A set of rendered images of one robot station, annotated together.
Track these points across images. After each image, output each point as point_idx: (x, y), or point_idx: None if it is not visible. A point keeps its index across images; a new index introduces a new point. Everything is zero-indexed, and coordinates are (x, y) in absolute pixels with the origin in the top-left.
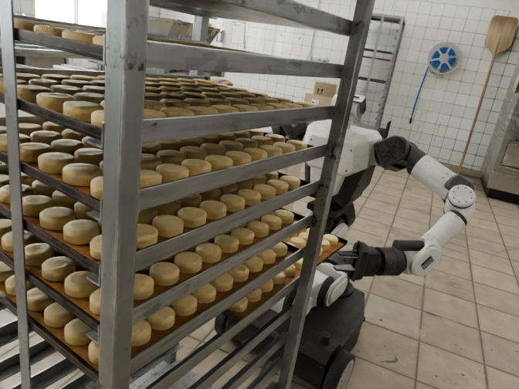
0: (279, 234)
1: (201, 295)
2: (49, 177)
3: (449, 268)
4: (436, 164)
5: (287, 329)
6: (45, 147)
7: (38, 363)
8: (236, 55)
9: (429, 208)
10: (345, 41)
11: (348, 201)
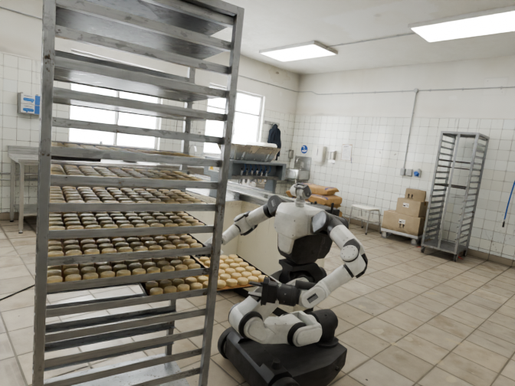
0: (174, 250)
1: (118, 273)
2: None
3: (479, 358)
4: (343, 231)
5: (257, 354)
6: (57, 192)
7: (106, 344)
8: (116, 152)
9: (498, 306)
10: (434, 155)
11: (300, 259)
